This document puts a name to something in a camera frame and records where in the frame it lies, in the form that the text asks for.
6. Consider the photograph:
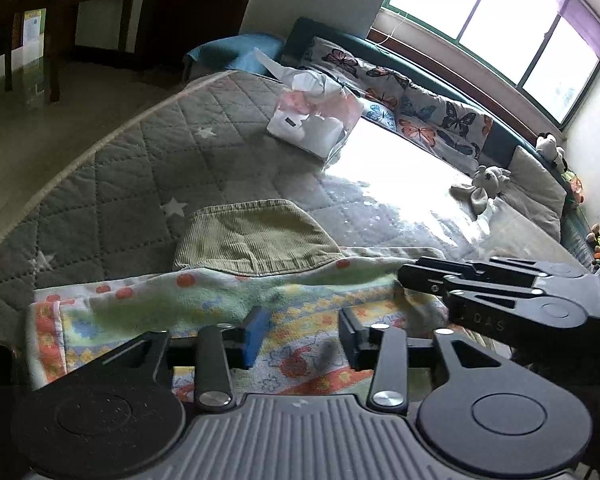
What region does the panda plush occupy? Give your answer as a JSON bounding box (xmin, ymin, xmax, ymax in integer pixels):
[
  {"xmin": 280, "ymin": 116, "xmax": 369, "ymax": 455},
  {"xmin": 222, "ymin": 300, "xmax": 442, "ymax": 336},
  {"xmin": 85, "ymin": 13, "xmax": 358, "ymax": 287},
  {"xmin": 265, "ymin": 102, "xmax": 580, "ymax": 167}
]
[{"xmin": 536, "ymin": 132, "xmax": 567, "ymax": 174}]

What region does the white and pink bag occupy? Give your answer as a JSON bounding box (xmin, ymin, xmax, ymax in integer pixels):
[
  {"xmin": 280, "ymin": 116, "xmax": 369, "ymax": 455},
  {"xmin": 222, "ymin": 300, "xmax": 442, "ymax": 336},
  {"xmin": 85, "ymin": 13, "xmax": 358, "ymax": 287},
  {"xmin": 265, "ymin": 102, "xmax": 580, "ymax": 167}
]
[{"xmin": 254, "ymin": 47, "xmax": 365, "ymax": 163}]

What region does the grey quilted star bed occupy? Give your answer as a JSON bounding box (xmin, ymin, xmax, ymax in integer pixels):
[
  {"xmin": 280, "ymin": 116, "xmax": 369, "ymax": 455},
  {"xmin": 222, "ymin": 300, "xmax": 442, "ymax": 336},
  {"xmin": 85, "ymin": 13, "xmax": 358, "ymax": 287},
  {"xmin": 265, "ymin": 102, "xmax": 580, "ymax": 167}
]
[{"xmin": 0, "ymin": 70, "xmax": 596, "ymax": 391}]

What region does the grey pillow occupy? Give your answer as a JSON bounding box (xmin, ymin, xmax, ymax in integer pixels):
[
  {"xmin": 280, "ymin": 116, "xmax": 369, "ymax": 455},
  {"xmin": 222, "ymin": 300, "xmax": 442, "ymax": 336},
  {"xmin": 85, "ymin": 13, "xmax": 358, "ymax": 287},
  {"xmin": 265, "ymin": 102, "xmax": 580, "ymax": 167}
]
[{"xmin": 500, "ymin": 146, "xmax": 568, "ymax": 242}]

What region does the green framed window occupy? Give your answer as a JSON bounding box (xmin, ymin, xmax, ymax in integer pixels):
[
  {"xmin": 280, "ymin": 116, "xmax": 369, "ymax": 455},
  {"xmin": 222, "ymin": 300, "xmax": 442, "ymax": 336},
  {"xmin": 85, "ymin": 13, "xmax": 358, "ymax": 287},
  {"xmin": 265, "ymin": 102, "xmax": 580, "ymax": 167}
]
[{"xmin": 380, "ymin": 0, "xmax": 600, "ymax": 128}]

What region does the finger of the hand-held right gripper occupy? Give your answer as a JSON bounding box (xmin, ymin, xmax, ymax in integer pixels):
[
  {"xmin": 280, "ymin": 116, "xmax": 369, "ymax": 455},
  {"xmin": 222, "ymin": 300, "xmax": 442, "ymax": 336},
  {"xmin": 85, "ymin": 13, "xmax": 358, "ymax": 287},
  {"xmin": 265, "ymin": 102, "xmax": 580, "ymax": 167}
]
[
  {"xmin": 397, "ymin": 256, "xmax": 553, "ymax": 295},
  {"xmin": 442, "ymin": 276, "xmax": 543, "ymax": 334}
]

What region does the blue sofa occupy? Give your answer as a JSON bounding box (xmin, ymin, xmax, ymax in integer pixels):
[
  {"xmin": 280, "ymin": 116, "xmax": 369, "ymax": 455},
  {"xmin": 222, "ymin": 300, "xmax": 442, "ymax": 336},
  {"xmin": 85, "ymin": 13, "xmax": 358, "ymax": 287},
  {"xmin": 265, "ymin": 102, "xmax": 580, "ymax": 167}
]
[{"xmin": 182, "ymin": 16, "xmax": 600, "ymax": 271}]

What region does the grey bunny plush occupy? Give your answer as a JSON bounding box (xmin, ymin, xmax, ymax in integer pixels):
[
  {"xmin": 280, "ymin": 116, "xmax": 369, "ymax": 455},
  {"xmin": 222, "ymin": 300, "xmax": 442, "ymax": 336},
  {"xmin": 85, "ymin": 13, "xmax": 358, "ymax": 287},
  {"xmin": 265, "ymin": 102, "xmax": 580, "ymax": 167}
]
[{"xmin": 450, "ymin": 165, "xmax": 512, "ymax": 221}]

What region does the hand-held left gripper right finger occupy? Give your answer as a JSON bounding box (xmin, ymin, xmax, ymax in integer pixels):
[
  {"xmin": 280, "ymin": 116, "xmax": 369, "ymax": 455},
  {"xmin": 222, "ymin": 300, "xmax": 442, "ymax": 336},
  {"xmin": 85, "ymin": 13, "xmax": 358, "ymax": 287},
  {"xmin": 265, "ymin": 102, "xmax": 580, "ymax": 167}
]
[{"xmin": 337, "ymin": 306, "xmax": 513, "ymax": 415}]

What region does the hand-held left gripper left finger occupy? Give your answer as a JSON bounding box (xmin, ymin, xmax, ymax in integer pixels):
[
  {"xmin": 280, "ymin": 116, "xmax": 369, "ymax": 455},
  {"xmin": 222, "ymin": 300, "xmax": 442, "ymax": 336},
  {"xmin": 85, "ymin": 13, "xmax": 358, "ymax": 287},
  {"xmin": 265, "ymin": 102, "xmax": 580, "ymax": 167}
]
[{"xmin": 97, "ymin": 305, "xmax": 272, "ymax": 413}]

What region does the orange and green toy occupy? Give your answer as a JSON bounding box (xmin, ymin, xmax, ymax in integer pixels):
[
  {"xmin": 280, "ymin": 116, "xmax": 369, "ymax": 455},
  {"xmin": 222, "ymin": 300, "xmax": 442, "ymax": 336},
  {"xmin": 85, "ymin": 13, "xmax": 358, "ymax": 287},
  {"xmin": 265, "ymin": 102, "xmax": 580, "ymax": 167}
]
[{"xmin": 562, "ymin": 170, "xmax": 586, "ymax": 206}]

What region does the dark wooden door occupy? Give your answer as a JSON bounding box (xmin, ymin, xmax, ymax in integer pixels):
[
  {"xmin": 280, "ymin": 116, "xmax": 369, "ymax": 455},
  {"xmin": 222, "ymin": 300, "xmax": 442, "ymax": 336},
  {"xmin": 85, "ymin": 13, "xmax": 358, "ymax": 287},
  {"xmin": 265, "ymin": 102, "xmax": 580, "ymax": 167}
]
[{"xmin": 135, "ymin": 0, "xmax": 266, "ymax": 73}]

